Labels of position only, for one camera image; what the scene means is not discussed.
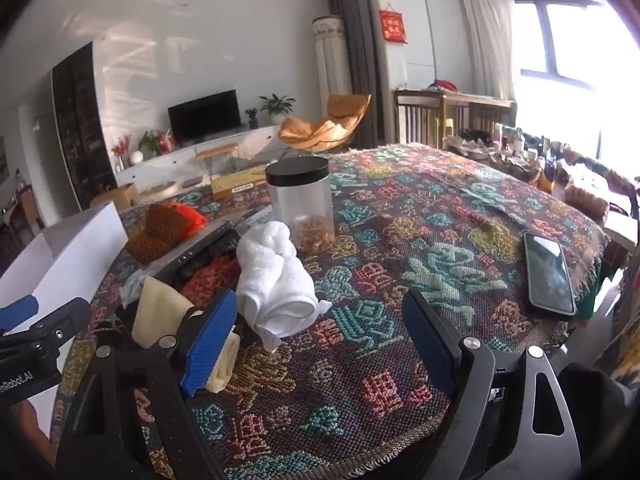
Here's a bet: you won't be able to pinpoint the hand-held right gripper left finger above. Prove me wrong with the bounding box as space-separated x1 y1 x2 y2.
55 287 241 480

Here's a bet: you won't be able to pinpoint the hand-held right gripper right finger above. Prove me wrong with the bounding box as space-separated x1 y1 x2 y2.
401 287 583 480

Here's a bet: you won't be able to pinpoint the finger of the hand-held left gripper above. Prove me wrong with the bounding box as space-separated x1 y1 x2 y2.
0 295 40 333

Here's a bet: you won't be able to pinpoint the cream cloth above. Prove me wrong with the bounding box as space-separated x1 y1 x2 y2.
131 275 241 393

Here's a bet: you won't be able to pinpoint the red mesh bag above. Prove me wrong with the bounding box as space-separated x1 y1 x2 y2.
180 255 241 306

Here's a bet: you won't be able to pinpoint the white towel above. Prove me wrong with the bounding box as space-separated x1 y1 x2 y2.
235 221 333 353

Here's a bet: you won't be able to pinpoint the black storage box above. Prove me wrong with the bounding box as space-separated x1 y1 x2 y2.
152 220 238 281

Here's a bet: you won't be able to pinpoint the white box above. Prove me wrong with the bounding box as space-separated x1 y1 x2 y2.
0 205 128 311

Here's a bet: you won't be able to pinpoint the clear plastic wrapper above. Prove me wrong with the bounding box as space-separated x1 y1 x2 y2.
120 272 151 306

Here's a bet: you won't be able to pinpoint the brown waffle cloth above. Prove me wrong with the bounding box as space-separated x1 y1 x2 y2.
125 203 196 266

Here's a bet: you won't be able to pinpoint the orange goldfish plush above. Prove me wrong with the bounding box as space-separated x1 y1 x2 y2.
162 202 208 233

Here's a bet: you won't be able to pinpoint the patterned woven tablecloth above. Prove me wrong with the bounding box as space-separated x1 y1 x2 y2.
50 142 613 480

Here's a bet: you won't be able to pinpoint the grey foil packet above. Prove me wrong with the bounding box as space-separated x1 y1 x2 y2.
232 205 276 233

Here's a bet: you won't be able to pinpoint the black smartphone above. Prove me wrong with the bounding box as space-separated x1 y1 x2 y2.
522 230 578 318

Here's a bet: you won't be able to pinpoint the yellow cardboard box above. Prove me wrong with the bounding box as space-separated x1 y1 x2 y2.
210 165 271 201

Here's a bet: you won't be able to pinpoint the clear jar with black lid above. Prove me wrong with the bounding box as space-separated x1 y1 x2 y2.
265 156 337 253

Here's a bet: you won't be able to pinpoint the white television cabinet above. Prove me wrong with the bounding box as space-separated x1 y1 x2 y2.
114 125 286 191

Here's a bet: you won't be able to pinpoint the red flowers in vase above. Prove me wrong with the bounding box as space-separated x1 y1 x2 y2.
111 135 133 173

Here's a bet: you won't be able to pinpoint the dark glass cabinet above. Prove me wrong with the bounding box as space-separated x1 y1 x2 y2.
50 42 118 211

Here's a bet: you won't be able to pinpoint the wooden stool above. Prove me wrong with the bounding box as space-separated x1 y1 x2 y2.
195 142 240 171

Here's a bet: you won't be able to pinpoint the plant with red decoration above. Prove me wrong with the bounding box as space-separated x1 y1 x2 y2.
137 130 176 158

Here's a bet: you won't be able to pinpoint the yellow plastic stool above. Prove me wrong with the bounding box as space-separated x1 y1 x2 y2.
435 117 456 148

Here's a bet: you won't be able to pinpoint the row of bottles and jars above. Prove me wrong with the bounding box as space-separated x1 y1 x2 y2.
445 125 640 221

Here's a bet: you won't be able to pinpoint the black television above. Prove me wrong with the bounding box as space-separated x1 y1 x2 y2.
167 90 242 148

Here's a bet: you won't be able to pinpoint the wooden crib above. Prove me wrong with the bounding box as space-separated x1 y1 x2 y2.
393 87 516 148

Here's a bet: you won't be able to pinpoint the orange lounge chair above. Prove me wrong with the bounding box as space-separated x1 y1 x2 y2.
278 93 372 153

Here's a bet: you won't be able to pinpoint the large green potted plant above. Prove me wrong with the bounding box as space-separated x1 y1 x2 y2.
259 93 296 126

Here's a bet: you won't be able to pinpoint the white standing air conditioner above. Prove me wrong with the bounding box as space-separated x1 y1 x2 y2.
312 15 353 98

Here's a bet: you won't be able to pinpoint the grey curtain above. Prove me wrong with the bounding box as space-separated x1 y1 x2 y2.
327 0 388 148

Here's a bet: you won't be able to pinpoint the white curtain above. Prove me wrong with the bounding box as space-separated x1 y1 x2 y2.
459 0 518 106

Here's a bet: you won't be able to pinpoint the window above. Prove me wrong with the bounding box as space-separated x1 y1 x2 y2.
512 0 640 176

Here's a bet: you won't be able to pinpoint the red wall calendar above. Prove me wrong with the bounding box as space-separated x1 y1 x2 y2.
379 9 408 45

